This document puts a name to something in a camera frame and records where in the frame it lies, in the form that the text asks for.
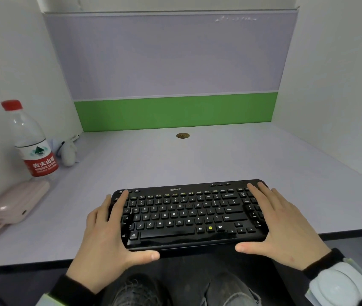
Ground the person's left forearm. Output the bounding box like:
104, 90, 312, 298
36, 273, 102, 306

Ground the small white handheld device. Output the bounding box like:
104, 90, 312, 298
60, 138, 79, 167

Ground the black wireless keyboard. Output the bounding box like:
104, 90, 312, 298
110, 179, 269, 251

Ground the person's right hand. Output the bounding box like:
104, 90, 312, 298
235, 182, 331, 271

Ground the grey and green desk partition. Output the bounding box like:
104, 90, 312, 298
42, 9, 300, 133

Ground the person's left hand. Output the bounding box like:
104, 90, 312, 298
66, 190, 161, 294

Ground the person's left leg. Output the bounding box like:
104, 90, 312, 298
104, 273, 174, 306

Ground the pale green wrist-worn device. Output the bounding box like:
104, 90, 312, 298
35, 293, 67, 306

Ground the clear water bottle red cap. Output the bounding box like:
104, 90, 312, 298
1, 99, 59, 183

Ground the person's right forearm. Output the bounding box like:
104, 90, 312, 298
302, 248, 362, 306

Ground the person's leg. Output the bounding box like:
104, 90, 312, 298
204, 271, 262, 306
104, 273, 174, 306

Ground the white wrist-worn device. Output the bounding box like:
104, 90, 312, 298
305, 257, 362, 306

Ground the person's right leg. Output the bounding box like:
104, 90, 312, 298
204, 271, 262, 306

